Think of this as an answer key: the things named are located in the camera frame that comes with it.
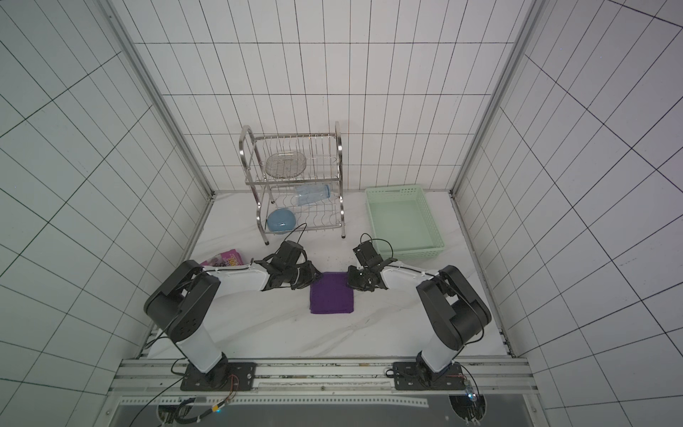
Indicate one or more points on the pink snack bag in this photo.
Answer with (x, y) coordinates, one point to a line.
(231, 258)

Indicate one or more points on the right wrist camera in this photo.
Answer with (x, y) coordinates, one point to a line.
(366, 254)

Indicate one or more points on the clear plastic bottle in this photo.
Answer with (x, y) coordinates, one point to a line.
(312, 193)

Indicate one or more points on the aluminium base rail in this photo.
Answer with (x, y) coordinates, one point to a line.
(293, 377)

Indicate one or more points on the purple square dishcloth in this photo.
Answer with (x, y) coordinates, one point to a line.
(331, 295)

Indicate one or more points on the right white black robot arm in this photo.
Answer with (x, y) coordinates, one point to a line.
(457, 316)

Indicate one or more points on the green plastic basket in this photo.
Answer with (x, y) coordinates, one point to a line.
(402, 224)

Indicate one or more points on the steel two-tier dish rack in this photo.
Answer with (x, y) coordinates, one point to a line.
(324, 153)

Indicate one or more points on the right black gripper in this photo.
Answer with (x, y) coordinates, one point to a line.
(360, 277)

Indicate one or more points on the blue bowl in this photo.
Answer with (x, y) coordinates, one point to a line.
(281, 220)

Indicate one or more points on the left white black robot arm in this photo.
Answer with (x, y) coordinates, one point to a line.
(180, 305)

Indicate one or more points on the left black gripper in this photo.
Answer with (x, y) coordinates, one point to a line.
(309, 276)

